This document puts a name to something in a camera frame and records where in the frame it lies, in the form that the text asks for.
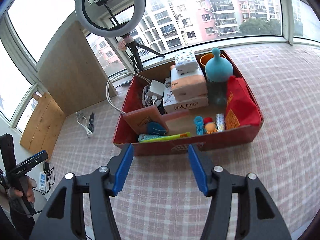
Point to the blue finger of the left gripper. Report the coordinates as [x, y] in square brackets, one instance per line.
[28, 164]

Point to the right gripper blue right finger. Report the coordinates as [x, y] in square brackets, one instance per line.
[201, 166]

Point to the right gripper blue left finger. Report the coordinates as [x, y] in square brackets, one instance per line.
[120, 167]

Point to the pink 3CE hand mirror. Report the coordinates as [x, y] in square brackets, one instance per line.
[139, 119]

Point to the blue heart-shaped mirror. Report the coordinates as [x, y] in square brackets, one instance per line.
[154, 128]

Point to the left hand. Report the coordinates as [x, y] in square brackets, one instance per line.
[29, 192]

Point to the white power strip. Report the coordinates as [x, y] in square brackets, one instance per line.
[42, 181]

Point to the light blue tube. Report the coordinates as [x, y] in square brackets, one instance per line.
[145, 137]

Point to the pine wood headboard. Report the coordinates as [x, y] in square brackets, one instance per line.
[43, 127]

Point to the yellow green tube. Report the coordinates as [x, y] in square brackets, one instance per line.
[170, 137]

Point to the black jacket sleeve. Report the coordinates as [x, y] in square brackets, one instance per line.
[18, 227]

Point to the orange octopus toy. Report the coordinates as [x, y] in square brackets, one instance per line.
[210, 128]

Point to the checkered pink tablecloth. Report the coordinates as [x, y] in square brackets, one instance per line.
[253, 162]

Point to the blue plastic clip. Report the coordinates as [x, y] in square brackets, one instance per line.
[199, 123]

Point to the black marker pen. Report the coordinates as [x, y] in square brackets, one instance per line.
[91, 122]

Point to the white massager with grey balls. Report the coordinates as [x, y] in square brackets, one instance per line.
[82, 121]

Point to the red cardboard box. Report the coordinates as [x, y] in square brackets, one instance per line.
[231, 137]

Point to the white printed tissue box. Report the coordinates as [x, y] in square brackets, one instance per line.
[171, 104]

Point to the red fabric pouch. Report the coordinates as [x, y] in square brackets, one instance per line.
[240, 109]

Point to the white power adapter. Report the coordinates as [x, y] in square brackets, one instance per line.
[156, 90]

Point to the orange tissue pack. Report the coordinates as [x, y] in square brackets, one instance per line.
[187, 85]

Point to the teal cap bottle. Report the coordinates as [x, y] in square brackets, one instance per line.
[218, 71]

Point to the wooden board panel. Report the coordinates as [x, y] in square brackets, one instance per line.
[70, 71]

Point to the white patterned tissue pack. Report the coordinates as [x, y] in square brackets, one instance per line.
[185, 62]

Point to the orange cup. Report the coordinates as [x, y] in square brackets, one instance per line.
[205, 58]

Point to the black tripod stand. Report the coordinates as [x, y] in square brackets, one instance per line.
[133, 46]

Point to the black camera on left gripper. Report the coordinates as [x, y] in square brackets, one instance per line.
[7, 152]

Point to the black inline cable switch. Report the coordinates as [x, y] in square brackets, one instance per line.
[126, 83]

